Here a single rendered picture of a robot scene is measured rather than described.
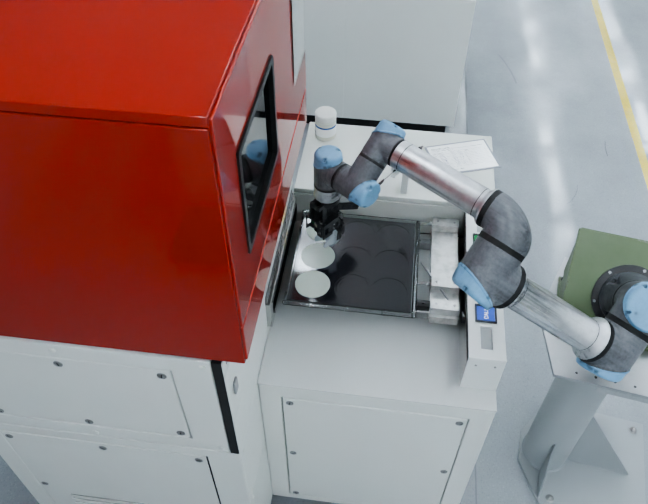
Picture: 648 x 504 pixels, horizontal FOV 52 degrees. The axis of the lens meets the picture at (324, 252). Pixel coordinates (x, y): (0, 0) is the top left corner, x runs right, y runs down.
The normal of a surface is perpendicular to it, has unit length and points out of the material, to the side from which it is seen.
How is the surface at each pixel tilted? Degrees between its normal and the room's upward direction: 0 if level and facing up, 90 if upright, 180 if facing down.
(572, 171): 0
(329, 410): 90
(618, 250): 45
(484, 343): 0
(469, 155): 0
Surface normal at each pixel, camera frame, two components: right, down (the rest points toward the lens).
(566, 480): 0.00, -0.67
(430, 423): -0.13, 0.73
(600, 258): -0.21, 0.02
